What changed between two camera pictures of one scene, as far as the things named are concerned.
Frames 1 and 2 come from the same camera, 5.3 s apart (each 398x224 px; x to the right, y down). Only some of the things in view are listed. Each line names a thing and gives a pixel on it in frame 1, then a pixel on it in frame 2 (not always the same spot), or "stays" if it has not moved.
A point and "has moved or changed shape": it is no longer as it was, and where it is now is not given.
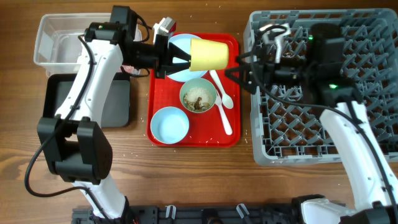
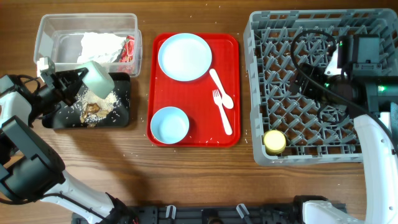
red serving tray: (206, 129) stays
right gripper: (259, 72) → (304, 79)
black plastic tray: (116, 106) stays
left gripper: (161, 53) → (63, 88)
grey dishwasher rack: (287, 126) stays
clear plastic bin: (57, 45) stays
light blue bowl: (170, 125) stays
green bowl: (198, 95) has moved or changed shape
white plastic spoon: (227, 99) stays
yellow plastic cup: (208, 55) → (274, 141)
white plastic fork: (226, 123) stays
